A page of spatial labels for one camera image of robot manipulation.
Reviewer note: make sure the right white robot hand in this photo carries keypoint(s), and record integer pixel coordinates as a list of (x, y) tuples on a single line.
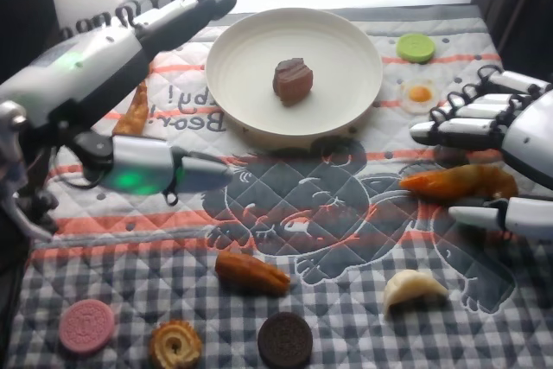
[(518, 127)]

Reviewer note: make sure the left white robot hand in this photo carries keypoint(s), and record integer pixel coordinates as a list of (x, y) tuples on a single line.
[(95, 58)]

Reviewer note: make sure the brown meat chunk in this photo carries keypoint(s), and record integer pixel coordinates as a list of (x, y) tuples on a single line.
[(293, 80)]

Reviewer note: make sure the orange toy shrimp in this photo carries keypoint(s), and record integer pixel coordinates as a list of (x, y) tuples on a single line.
[(458, 181)]

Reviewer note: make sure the white round plate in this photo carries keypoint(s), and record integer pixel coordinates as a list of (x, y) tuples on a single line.
[(328, 97)]

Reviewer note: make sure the golden-brown fried toy food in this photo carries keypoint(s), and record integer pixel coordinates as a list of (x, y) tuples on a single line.
[(134, 116)]

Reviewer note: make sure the dark curtain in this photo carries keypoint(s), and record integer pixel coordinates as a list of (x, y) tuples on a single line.
[(514, 1), (21, 6)]

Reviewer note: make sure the toy fried egg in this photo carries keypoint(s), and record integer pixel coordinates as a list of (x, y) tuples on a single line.
[(419, 94)]

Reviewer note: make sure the green round toy cookie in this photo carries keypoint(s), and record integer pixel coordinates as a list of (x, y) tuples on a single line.
[(415, 48)]

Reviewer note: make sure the white toy dumpling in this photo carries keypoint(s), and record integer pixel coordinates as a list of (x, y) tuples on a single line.
[(410, 289)]

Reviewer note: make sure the grey bear-print quilt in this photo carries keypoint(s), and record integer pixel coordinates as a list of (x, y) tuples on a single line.
[(302, 235)]

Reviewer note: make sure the brown toy fried dough stick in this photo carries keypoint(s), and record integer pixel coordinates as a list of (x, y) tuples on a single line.
[(250, 273)]

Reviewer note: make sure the pink sandwich cookie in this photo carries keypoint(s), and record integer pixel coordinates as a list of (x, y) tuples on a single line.
[(86, 327)]

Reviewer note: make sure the yellow swirl butter cookie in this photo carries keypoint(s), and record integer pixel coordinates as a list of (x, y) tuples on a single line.
[(175, 343)]

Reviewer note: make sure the dark chocolate sandwich cookie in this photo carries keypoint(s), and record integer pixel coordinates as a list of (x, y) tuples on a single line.
[(285, 339)]

